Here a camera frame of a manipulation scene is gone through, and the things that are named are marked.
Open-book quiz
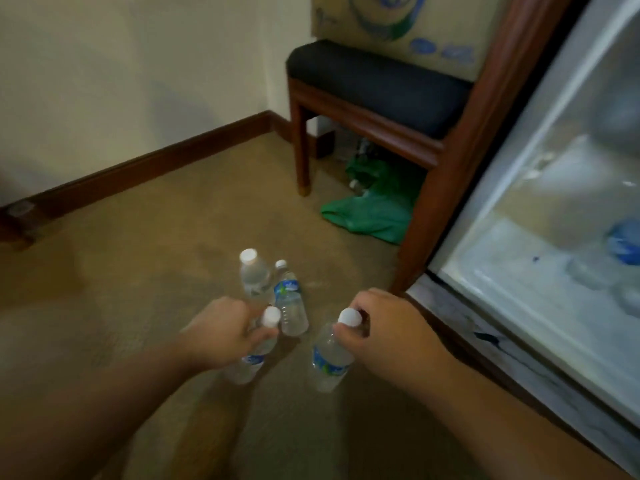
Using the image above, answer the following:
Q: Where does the cardboard box with blue print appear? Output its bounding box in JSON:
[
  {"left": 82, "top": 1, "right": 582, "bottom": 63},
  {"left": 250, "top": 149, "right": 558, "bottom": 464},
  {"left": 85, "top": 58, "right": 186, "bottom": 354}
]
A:
[{"left": 309, "top": 0, "right": 516, "bottom": 83}]

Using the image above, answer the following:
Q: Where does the person's right hand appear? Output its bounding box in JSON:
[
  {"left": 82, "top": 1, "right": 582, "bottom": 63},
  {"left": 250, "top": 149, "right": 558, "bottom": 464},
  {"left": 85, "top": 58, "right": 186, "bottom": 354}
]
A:
[{"left": 332, "top": 288, "right": 453, "bottom": 391}]

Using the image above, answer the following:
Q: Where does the green plastic bag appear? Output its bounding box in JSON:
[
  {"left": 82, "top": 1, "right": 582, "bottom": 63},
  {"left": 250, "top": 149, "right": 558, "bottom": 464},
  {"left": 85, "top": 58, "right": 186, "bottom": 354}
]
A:
[{"left": 319, "top": 154, "right": 426, "bottom": 245}]

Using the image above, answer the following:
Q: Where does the wooden chair with dark cushion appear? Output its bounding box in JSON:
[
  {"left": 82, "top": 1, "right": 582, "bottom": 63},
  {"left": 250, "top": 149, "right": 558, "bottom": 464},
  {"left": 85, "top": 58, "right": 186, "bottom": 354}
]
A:
[{"left": 285, "top": 39, "right": 473, "bottom": 198}]

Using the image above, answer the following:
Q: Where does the wooden table with yellow top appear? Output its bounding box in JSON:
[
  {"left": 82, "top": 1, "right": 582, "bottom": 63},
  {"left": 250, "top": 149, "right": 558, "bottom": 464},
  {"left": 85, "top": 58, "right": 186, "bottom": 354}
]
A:
[{"left": 389, "top": 0, "right": 640, "bottom": 480}]

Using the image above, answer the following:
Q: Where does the dark wooden baseboard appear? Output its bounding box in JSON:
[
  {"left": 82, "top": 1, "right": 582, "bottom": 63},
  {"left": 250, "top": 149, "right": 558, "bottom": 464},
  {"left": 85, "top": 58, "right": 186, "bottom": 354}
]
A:
[{"left": 0, "top": 109, "right": 321, "bottom": 245}]

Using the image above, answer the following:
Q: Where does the person's left hand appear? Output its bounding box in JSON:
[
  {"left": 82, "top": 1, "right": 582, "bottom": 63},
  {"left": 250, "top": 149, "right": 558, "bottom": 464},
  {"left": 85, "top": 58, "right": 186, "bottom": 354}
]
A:
[{"left": 177, "top": 295, "right": 281, "bottom": 374}]

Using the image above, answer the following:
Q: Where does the person's left forearm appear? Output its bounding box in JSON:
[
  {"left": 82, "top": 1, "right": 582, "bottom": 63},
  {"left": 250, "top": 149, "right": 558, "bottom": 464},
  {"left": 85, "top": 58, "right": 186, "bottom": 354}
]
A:
[{"left": 0, "top": 334, "right": 206, "bottom": 480}]

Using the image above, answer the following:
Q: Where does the person's right forearm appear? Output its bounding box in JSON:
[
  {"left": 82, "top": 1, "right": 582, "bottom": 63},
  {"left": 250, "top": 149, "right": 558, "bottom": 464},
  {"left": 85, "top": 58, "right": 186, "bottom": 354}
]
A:
[{"left": 425, "top": 344, "right": 631, "bottom": 480}]

